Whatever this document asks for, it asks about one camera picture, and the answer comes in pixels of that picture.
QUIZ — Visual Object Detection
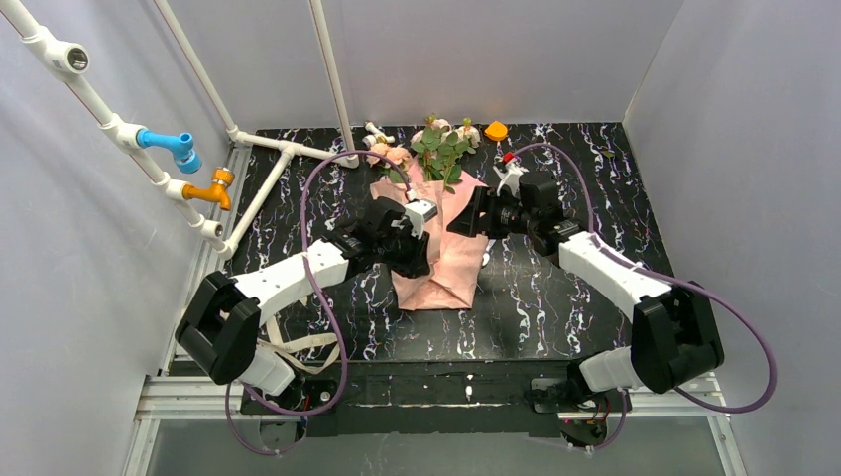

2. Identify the fake pink rose stem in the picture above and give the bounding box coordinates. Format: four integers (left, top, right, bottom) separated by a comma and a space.
365, 143, 413, 183

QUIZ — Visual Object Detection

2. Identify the pink wrapping paper sheet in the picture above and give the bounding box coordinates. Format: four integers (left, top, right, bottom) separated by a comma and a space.
392, 165, 488, 311

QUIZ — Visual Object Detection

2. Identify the fake cream rose stem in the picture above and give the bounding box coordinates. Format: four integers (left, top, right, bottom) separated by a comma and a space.
431, 117, 480, 194

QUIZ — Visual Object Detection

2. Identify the fake white rose stem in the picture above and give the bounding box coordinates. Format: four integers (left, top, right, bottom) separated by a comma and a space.
410, 114, 453, 181

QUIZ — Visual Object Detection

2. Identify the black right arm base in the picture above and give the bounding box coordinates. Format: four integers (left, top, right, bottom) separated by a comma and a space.
525, 359, 632, 453

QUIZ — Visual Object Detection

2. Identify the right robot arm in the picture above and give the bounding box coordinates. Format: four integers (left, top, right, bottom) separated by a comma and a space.
446, 173, 725, 399

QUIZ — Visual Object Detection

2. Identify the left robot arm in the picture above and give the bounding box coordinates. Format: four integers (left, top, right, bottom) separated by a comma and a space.
175, 196, 437, 396

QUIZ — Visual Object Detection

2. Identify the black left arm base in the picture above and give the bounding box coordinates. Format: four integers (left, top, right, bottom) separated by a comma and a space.
240, 376, 338, 416

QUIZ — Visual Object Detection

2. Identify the small orange object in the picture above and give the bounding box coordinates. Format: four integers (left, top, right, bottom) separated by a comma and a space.
484, 121, 509, 142

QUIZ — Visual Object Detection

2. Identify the small white pipe fitting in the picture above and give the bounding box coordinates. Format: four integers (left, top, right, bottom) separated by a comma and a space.
363, 121, 395, 154

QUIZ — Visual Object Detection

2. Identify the beige printed ribbon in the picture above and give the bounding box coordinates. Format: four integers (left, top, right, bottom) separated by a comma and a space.
257, 332, 340, 375

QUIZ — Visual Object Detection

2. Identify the brass orange tap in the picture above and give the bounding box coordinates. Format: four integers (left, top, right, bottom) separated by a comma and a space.
181, 168, 235, 211

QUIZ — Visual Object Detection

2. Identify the blue plastic tap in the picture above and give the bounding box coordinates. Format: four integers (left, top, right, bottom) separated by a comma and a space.
136, 129, 202, 174

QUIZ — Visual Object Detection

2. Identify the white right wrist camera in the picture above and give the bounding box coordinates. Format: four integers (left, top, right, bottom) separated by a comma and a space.
493, 152, 529, 198

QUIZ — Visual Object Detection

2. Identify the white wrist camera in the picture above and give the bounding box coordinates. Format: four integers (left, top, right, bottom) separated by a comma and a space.
404, 199, 438, 239
493, 152, 529, 198

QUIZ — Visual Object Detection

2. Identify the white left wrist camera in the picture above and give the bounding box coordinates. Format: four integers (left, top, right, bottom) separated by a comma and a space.
404, 199, 438, 239

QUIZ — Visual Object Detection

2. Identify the aluminium rail frame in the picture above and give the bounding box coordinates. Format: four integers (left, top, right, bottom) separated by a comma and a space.
122, 145, 748, 476

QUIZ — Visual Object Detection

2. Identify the white PVC pipe frame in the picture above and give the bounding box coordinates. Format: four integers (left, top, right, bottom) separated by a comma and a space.
0, 0, 361, 260

